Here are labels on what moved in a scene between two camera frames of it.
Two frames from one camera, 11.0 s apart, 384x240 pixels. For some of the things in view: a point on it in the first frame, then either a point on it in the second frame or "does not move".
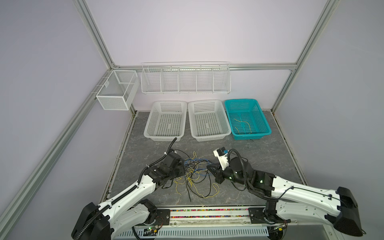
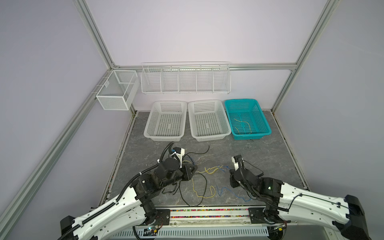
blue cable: (208, 162) -> (222, 167)
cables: (251, 131) does not move
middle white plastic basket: (208, 120) does not move
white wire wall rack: (209, 77) does not move
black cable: (203, 161) -> (169, 192)
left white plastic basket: (167, 122) does not move
